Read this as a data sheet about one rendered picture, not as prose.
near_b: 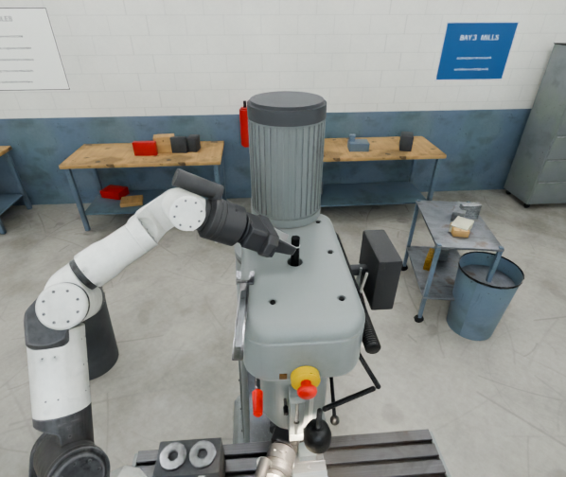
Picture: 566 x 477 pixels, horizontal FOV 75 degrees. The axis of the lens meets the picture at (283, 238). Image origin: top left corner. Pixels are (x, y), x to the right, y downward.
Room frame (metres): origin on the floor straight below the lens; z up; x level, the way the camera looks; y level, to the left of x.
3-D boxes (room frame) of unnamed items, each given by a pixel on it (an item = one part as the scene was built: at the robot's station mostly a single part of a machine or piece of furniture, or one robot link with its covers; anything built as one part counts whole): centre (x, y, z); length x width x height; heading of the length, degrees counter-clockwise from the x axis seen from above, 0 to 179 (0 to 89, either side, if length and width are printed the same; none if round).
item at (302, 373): (0.48, -0.05, 1.76); 0.06 x 0.02 x 0.06; 94
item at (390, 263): (1.03, -0.34, 1.62); 0.20 x 0.09 x 0.21; 4
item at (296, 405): (0.60, -0.04, 1.45); 0.04 x 0.04 x 0.21; 4
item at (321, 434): (0.52, -0.09, 1.48); 0.07 x 0.07 x 0.06
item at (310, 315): (0.72, -0.03, 1.81); 0.47 x 0.26 x 0.16; 4
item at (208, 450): (0.66, 0.33, 1.00); 0.22 x 0.12 x 0.20; 94
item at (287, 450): (0.62, 0.00, 1.23); 0.13 x 0.12 x 0.10; 74
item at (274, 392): (0.71, -0.03, 1.47); 0.21 x 0.19 x 0.32; 94
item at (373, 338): (0.75, -0.17, 1.79); 0.45 x 0.04 x 0.04; 4
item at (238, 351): (0.54, 0.08, 1.89); 0.24 x 0.04 x 0.01; 1
